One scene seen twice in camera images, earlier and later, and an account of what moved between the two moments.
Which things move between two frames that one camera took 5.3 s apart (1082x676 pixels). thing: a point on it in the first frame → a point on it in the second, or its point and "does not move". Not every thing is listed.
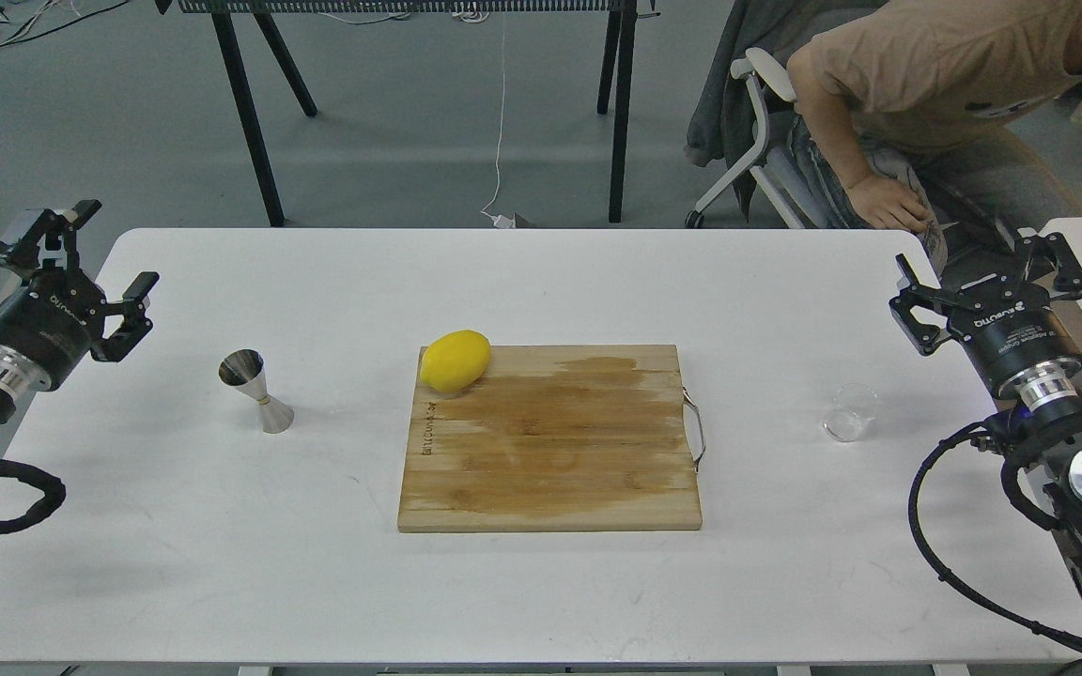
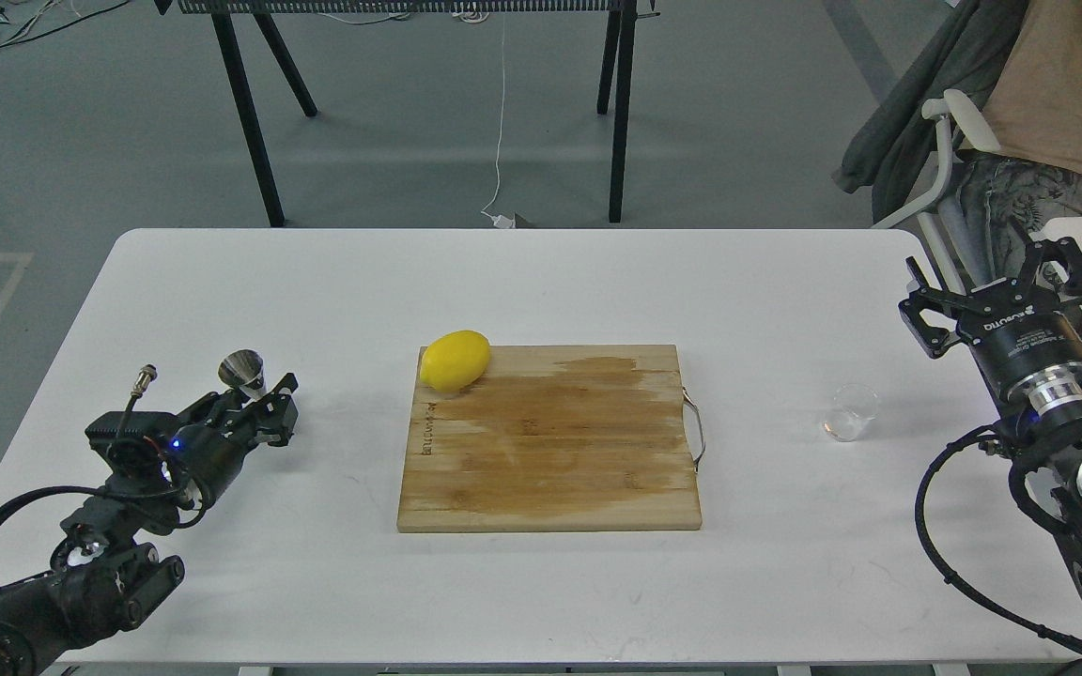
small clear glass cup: (855, 408) does not move
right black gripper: (1007, 322) does not move
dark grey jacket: (729, 125) → (897, 148)
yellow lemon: (455, 361) does not move
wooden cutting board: (555, 437) does not move
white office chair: (777, 159) → (955, 111)
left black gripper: (53, 321) → (200, 452)
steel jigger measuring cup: (245, 371) does not move
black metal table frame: (620, 35) does not move
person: (908, 104) → (1064, 106)
